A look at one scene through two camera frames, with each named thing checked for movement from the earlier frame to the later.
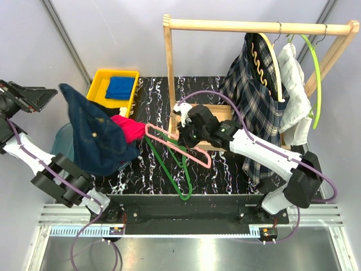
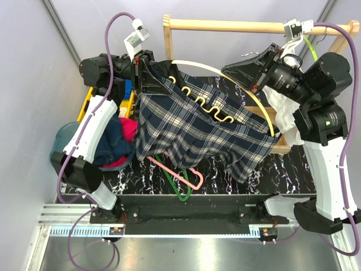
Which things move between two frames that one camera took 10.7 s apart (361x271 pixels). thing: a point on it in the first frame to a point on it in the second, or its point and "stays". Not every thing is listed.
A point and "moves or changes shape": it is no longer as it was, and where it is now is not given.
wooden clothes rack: (224, 112) stays
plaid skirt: (247, 83) to (198, 126)
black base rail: (188, 214) stays
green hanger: (183, 157) stays
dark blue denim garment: (99, 147) moves or changes shape
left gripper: (30, 99) to (142, 75)
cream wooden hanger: (271, 44) to (233, 81)
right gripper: (183, 138) to (251, 73)
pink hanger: (207, 165) to (177, 176)
